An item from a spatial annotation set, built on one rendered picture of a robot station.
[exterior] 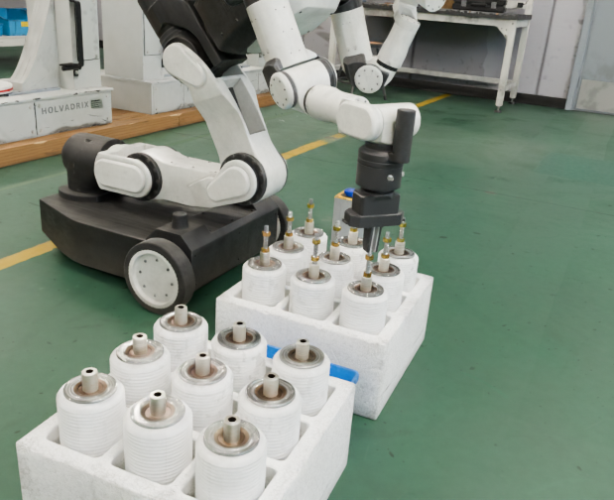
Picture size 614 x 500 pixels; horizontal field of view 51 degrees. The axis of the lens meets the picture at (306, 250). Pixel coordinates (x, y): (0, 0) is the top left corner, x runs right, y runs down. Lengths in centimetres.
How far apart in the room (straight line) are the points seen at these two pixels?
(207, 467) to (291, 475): 13
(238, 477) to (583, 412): 91
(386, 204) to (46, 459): 73
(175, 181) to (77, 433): 102
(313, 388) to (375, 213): 37
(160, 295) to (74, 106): 193
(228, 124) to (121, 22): 237
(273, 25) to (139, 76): 263
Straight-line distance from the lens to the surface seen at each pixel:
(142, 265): 172
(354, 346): 131
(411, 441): 134
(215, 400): 101
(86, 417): 98
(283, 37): 140
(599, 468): 142
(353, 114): 121
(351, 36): 184
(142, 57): 396
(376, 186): 121
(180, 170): 185
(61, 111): 345
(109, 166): 196
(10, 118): 325
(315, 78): 139
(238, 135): 172
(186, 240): 168
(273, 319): 136
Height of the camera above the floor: 81
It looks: 22 degrees down
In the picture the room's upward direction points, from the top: 4 degrees clockwise
